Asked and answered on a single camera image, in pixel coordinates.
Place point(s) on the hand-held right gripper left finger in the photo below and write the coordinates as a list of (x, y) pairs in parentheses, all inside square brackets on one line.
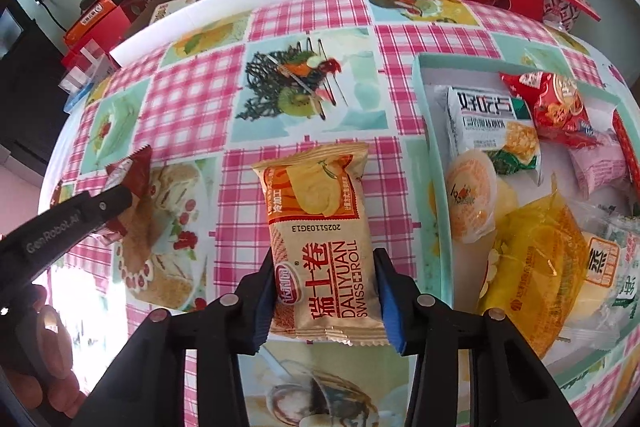
[(265, 307)]

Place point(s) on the teal tray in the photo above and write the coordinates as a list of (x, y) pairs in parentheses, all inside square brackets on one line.
[(470, 74)]

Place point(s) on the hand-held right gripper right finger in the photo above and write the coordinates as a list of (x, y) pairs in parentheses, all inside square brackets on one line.
[(392, 307)]

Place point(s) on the orange box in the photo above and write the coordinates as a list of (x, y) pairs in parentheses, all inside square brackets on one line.
[(95, 14)]

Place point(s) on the pink checked printed tablecloth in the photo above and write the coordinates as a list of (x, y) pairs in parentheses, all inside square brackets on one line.
[(190, 107)]

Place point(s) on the orange lid jelly cup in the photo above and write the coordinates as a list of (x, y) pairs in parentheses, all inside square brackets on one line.
[(470, 197)]

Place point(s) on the clear plastic box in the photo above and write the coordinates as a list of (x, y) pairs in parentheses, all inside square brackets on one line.
[(87, 67)]

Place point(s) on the dark red biscuit packet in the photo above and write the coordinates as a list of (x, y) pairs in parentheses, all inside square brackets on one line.
[(135, 172)]

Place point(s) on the white yellow card box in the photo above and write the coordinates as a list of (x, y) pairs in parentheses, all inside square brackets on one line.
[(165, 13)]

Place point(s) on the red cartoon snack packet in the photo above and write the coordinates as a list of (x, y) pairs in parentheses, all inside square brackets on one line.
[(555, 107)]

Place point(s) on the red patterned snack packet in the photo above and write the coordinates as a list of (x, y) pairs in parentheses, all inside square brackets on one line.
[(627, 147)]

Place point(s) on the clear steamed cake packet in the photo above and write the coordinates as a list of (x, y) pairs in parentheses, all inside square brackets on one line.
[(600, 267)]

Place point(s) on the beige swiss roll packet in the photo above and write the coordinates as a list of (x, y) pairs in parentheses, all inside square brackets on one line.
[(325, 232)]

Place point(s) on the red box with dark end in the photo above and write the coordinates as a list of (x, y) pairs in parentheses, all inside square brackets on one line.
[(112, 27)]

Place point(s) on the pink snack packet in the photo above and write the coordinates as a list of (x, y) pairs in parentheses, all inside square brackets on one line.
[(597, 167)]

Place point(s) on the green clear cracker packet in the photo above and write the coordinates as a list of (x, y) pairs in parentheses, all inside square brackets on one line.
[(625, 292)]

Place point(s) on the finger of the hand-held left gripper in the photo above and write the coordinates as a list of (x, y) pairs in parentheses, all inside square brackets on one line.
[(107, 207)]

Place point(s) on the person's left hand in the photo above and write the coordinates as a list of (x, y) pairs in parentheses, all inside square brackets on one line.
[(57, 347)]

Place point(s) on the orange translucent cake packet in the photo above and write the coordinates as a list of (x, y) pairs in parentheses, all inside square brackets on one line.
[(540, 267)]

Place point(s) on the green white snack packet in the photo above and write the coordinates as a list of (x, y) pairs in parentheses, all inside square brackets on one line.
[(480, 127)]

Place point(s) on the black cabinet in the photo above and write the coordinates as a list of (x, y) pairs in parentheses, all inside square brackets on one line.
[(25, 82)]

